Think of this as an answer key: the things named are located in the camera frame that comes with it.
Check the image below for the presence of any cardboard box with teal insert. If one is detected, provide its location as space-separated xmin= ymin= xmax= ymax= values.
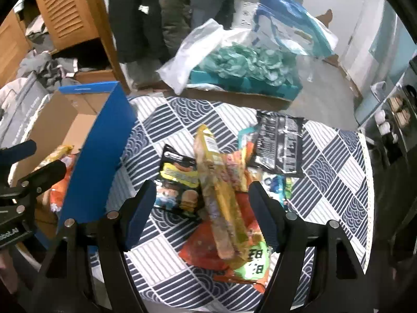
xmin=176 ymin=68 xmax=303 ymax=111

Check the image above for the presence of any pink colourful snack packet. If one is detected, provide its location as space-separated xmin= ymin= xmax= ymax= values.
xmin=225 ymin=130 xmax=262 ymax=194

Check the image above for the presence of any red orange snack packet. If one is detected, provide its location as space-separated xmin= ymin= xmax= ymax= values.
xmin=179 ymin=192 xmax=272 ymax=272

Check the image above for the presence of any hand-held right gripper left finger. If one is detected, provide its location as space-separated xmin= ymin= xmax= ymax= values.
xmin=29 ymin=180 xmax=157 ymax=313

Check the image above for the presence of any teal snack packet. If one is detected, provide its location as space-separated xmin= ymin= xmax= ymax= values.
xmin=261 ymin=170 xmax=296 ymax=210

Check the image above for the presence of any blue and white plastic bag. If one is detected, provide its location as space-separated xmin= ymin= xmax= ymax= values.
xmin=251 ymin=0 xmax=339 ymax=60

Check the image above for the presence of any green snack packet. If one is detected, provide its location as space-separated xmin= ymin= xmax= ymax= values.
xmin=228 ymin=241 xmax=273 ymax=283

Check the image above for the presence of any olive coat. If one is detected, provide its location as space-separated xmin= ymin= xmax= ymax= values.
xmin=160 ymin=0 xmax=195 ymax=63

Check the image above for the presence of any pile of teal round packets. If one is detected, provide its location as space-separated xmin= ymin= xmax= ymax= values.
xmin=195 ymin=43 xmax=301 ymax=87

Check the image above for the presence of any long yellow snack packet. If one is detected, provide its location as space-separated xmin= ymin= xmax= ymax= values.
xmin=194 ymin=124 xmax=252 ymax=262

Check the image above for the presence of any black burger print snack packet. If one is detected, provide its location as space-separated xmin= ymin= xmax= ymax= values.
xmin=153 ymin=144 xmax=206 ymax=218

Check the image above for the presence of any cardboard box with blue flaps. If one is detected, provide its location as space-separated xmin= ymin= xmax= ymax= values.
xmin=8 ymin=81 xmax=138 ymax=259

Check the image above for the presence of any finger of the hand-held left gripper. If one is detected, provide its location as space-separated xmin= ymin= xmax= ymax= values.
xmin=16 ymin=160 xmax=68 ymax=203
xmin=0 ymin=140 xmax=37 ymax=170

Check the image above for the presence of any small yellow snack packet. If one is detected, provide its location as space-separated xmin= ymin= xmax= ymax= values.
xmin=34 ymin=144 xmax=75 ymax=171

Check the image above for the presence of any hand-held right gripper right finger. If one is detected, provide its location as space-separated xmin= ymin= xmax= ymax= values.
xmin=249 ymin=180 xmax=375 ymax=313

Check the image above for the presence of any wooden louvered cabinet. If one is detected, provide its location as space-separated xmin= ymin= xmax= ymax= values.
xmin=0 ymin=0 xmax=131 ymax=92

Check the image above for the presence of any blue white patterned cloth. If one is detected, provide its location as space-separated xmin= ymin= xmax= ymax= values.
xmin=88 ymin=94 xmax=374 ymax=313

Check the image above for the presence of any grey fabric bag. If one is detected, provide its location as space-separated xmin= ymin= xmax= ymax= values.
xmin=0 ymin=75 xmax=53 ymax=148

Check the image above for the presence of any grey clothing pile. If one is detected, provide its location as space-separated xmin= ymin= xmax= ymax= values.
xmin=16 ymin=16 xmax=83 ymax=89

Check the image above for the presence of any dark shelf unit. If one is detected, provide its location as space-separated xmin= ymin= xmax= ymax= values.
xmin=371 ymin=72 xmax=417 ymax=171

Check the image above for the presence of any black snack packet white text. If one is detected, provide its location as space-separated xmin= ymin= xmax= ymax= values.
xmin=248 ymin=111 xmax=307 ymax=179

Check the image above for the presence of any black coat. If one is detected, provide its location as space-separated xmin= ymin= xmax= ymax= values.
xmin=107 ymin=0 xmax=167 ymax=64

